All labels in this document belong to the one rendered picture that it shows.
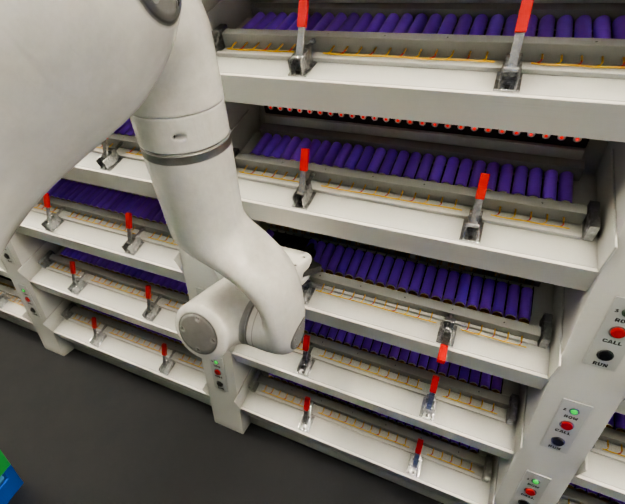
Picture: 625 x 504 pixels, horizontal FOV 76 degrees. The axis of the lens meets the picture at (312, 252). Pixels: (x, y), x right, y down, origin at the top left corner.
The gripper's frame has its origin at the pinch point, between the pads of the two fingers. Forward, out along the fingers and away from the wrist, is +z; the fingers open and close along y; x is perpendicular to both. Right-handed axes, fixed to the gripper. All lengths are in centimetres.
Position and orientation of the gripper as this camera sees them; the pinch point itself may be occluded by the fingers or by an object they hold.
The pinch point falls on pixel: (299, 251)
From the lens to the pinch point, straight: 78.6
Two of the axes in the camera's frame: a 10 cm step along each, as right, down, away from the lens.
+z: 3.9, -3.4, 8.5
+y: -9.2, -2.1, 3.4
